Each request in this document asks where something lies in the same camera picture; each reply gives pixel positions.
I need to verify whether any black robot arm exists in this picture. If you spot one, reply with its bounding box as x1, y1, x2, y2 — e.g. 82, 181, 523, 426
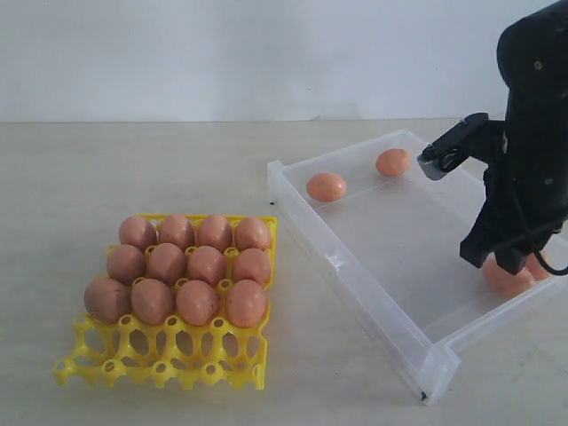
460, 1, 567, 274

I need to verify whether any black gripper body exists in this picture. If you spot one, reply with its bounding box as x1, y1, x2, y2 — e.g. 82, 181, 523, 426
472, 166, 567, 254

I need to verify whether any brown egg bin front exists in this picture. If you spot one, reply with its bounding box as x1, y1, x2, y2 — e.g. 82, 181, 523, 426
146, 242, 186, 287

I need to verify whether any yellow plastic egg tray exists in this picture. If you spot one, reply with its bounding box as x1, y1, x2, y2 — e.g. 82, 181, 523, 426
53, 214, 278, 389

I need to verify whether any brown egg cluster back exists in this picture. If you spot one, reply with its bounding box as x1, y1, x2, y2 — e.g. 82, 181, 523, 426
375, 148, 412, 177

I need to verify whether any brown egg cluster front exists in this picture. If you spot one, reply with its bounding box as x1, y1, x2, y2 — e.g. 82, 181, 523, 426
187, 246, 226, 287

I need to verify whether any black camera cable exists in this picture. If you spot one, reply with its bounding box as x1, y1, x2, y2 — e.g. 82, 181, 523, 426
505, 177, 568, 275

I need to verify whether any brown egg cluster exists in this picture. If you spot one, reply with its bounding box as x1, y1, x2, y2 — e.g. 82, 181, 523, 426
233, 248, 272, 287
130, 279, 175, 326
83, 278, 131, 324
225, 280, 267, 328
187, 246, 226, 287
375, 148, 412, 177
306, 172, 347, 202

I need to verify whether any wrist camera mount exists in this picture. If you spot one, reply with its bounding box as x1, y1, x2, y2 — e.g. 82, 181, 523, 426
417, 113, 504, 181

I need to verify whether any clear plastic bin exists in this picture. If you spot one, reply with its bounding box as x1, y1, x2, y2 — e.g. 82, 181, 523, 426
267, 130, 567, 405

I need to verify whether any brown egg bin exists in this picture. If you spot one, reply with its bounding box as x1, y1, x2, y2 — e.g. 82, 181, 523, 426
176, 280, 220, 327
525, 254, 551, 281
146, 242, 186, 287
482, 258, 535, 299
106, 244, 146, 286

